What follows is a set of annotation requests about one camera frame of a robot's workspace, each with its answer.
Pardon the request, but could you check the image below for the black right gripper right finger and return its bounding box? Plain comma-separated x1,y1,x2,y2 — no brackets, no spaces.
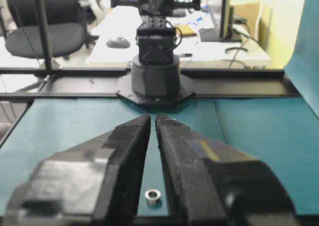
156,114,300,226

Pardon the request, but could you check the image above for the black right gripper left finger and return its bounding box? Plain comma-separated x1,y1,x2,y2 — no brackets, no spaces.
4,114,151,226

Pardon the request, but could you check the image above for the small silver metal washer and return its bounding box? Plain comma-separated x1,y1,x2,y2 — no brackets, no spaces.
145,189,161,206

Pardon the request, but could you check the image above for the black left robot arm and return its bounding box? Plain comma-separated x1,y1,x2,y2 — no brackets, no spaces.
111,0,200,105

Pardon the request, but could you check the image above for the grey computer mouse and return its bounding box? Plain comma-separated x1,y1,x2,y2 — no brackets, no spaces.
106,37,131,49

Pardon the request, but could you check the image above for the white desk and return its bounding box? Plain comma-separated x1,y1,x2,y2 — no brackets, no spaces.
86,5,272,68

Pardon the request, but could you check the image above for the teal backdrop cloth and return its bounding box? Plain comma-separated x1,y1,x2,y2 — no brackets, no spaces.
284,0,319,116

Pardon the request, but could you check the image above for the black office chair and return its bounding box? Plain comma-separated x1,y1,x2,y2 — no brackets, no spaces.
4,0,98,59

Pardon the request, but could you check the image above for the cardboard box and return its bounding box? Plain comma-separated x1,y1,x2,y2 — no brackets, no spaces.
230,0,260,28

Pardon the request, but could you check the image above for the black monitor on stand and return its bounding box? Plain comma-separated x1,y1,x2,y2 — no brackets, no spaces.
199,0,242,42

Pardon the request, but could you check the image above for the black frame rail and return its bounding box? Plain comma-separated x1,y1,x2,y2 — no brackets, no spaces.
0,68,300,105

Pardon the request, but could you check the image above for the black vertical frame post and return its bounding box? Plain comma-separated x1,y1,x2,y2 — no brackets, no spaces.
34,0,53,70

